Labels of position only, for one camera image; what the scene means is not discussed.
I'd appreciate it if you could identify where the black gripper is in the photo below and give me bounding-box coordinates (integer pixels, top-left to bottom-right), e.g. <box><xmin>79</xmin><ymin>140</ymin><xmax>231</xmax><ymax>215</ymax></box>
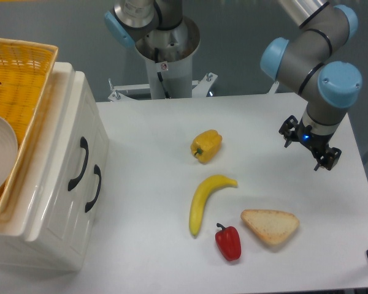
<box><xmin>278</xmin><ymin>115</ymin><xmax>342</xmax><ymax>171</ymax></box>

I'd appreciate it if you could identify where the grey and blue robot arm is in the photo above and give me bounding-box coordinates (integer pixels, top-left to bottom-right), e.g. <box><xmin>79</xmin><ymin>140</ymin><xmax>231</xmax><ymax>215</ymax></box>
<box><xmin>104</xmin><ymin>1</ymin><xmax>362</xmax><ymax>170</ymax></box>

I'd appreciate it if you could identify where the white drawer cabinet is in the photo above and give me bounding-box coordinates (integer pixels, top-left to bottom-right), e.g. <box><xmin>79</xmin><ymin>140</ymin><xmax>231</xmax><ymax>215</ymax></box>
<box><xmin>0</xmin><ymin>61</ymin><xmax>110</xmax><ymax>273</ymax></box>

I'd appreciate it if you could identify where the slice of bread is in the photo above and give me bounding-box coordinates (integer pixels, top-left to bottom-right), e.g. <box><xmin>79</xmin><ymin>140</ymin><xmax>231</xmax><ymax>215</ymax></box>
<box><xmin>240</xmin><ymin>209</ymin><xmax>300</xmax><ymax>246</ymax></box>

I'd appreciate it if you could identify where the yellow bell pepper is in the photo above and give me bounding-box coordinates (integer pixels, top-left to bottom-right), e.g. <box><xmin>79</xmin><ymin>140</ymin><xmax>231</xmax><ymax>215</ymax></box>
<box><xmin>190</xmin><ymin>129</ymin><xmax>223</xmax><ymax>164</ymax></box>

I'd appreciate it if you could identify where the yellow banana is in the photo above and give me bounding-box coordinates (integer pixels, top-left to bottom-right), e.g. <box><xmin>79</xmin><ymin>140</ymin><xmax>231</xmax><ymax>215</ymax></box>
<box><xmin>188</xmin><ymin>175</ymin><xmax>238</xmax><ymax>238</ymax></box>

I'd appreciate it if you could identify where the red bell pepper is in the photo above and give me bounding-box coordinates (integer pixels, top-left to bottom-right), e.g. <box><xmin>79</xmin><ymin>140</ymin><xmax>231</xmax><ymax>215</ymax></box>
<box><xmin>215</xmin><ymin>223</ymin><xmax>242</xmax><ymax>262</ymax></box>

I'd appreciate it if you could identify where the yellow woven basket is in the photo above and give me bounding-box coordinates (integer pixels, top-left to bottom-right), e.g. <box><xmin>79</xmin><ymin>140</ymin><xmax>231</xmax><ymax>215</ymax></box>
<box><xmin>0</xmin><ymin>38</ymin><xmax>58</xmax><ymax>214</ymax></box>

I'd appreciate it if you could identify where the white metal table bracket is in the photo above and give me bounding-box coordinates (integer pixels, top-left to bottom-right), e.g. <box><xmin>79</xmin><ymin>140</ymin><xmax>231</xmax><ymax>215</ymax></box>
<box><xmin>267</xmin><ymin>81</ymin><xmax>280</xmax><ymax>94</ymax></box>

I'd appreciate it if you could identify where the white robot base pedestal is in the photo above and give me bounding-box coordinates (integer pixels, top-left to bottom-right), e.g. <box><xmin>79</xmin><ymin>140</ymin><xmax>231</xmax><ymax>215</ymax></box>
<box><xmin>105</xmin><ymin>12</ymin><xmax>218</xmax><ymax>99</ymax></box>

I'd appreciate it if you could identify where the black cable on pedestal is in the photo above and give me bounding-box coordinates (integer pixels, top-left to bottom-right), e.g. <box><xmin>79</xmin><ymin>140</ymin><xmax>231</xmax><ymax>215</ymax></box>
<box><xmin>154</xmin><ymin>47</ymin><xmax>171</xmax><ymax>99</ymax></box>

